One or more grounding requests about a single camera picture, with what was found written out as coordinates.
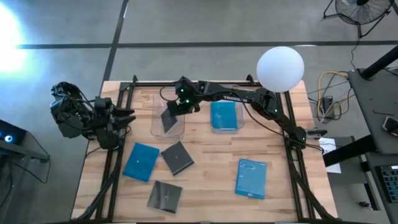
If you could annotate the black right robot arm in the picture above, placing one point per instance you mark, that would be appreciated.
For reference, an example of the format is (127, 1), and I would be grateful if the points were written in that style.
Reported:
(233, 93)

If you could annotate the small black jewel case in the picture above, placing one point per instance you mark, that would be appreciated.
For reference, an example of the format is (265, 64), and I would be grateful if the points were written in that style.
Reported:
(170, 123)

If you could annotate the black floor fan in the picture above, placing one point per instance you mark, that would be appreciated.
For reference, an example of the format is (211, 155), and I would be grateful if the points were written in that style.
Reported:
(360, 15)

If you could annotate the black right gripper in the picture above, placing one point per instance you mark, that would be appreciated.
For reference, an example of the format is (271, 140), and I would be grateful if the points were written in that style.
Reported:
(185, 107)

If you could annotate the plain blue jewel case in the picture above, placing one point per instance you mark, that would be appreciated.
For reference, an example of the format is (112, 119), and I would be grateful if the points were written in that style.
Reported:
(224, 115)
(140, 161)

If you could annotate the white paper sheet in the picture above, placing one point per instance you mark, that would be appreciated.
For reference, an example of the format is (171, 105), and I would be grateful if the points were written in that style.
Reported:
(334, 168)

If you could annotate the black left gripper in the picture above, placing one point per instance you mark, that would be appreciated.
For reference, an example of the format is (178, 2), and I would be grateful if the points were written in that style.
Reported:
(107, 124)

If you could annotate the grey desk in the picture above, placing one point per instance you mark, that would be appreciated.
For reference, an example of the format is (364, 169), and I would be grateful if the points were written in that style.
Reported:
(373, 102)

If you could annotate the grey power strip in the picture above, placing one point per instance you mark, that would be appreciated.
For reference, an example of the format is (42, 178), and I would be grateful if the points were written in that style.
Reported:
(327, 105)

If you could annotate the black desk support beam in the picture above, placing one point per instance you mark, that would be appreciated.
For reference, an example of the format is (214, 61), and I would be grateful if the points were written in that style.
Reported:
(348, 152)

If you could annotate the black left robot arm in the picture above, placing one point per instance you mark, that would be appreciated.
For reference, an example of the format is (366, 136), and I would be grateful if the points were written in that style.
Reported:
(68, 115)

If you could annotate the large black jewel case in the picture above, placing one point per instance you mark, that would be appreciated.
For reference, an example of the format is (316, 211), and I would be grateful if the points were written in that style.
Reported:
(177, 158)

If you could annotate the backlit keyboard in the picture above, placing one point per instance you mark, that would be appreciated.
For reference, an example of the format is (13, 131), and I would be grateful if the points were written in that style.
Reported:
(390, 183)

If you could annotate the clear plastic bin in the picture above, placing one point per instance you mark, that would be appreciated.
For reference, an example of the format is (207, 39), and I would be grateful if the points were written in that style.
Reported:
(157, 130)
(241, 121)

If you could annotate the white globe lamp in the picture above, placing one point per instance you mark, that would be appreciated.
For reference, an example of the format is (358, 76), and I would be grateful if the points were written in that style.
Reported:
(280, 69)

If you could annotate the black metal table frame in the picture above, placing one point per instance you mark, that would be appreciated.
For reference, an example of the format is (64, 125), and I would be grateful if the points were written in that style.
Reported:
(149, 84)

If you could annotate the glossy black jewel case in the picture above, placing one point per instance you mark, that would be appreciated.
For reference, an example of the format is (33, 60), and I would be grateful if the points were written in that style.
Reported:
(164, 197)

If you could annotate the black device with blue light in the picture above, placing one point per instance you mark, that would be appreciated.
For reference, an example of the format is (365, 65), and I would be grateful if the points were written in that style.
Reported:
(9, 133)

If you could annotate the grey metal stand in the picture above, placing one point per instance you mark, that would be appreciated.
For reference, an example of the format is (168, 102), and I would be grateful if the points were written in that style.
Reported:
(21, 153)

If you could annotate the black slanted pole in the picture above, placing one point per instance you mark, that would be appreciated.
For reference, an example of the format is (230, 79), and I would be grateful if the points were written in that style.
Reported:
(379, 63)

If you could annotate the dark side desk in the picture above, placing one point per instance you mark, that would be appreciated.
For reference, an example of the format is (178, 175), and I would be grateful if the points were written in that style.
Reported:
(371, 186)

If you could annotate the blue jewel case with logo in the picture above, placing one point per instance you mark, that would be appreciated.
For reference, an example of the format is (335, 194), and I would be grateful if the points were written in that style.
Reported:
(251, 179)

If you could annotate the smartphone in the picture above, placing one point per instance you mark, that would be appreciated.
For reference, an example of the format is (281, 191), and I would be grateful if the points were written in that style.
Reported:
(391, 124)

